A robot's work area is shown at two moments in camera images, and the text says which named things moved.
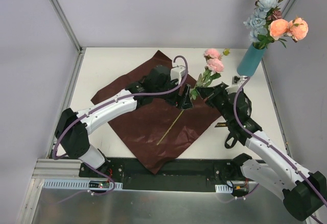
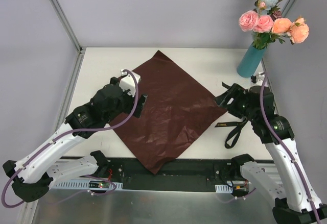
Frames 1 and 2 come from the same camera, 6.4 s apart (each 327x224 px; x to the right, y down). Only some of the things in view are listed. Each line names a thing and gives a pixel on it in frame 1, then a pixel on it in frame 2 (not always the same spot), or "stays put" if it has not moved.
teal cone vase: x=251 y=61 stays put
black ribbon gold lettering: x=231 y=134 stays put
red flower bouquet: x=159 y=132 stays put
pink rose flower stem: x=215 y=65 to x=260 y=26
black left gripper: x=177 y=96 to x=139 y=105
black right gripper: x=211 y=95 to x=232 y=100
